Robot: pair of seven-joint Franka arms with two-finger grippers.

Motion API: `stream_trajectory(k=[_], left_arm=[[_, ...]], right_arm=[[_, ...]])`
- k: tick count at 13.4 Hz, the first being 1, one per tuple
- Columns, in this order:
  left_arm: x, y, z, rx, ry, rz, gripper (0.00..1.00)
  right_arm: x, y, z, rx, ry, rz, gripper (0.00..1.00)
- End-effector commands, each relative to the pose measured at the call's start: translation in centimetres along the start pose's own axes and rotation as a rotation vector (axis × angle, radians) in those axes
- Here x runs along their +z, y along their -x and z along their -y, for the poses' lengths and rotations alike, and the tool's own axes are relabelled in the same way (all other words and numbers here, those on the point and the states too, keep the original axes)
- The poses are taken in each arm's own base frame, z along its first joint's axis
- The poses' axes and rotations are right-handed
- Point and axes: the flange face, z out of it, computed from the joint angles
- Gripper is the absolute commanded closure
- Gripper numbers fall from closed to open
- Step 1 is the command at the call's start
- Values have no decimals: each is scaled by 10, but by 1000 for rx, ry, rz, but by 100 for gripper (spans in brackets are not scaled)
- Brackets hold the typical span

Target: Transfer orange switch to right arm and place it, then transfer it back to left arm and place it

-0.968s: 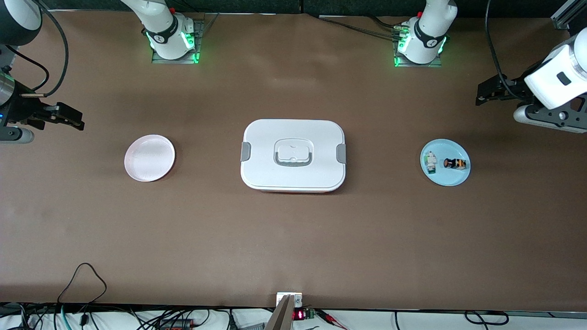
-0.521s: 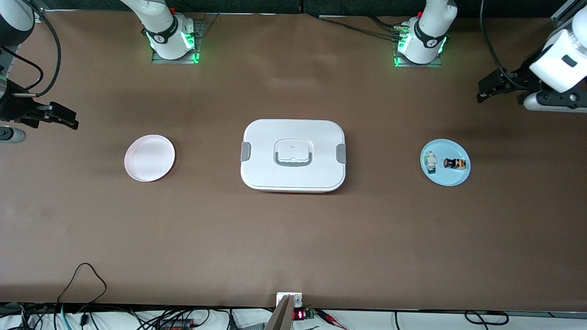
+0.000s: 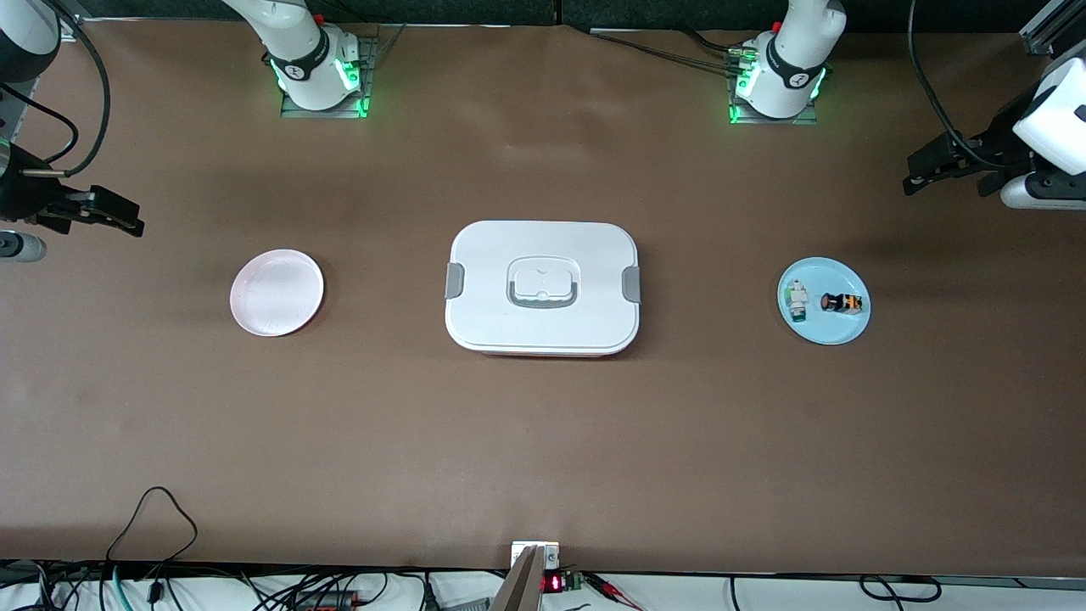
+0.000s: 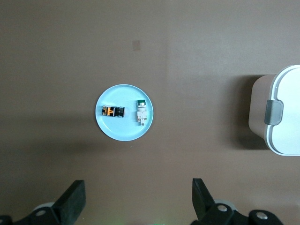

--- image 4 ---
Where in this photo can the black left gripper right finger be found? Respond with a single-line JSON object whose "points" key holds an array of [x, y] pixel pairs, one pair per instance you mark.
{"points": [[211, 213]]}

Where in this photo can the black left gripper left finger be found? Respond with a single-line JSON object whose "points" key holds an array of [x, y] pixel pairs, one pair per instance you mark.
{"points": [[68, 206]]}

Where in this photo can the light blue round plate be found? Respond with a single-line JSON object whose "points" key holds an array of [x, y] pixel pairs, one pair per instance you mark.
{"points": [[122, 131]]}

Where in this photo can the orange black push-button switch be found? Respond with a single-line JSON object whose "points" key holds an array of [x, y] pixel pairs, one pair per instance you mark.
{"points": [[112, 111]]}

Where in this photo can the white green push-button switch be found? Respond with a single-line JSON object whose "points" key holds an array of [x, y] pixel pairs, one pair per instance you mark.
{"points": [[141, 112]]}

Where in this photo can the white lunch box grey clips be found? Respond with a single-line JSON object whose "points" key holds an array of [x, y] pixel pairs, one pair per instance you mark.
{"points": [[288, 105]]}

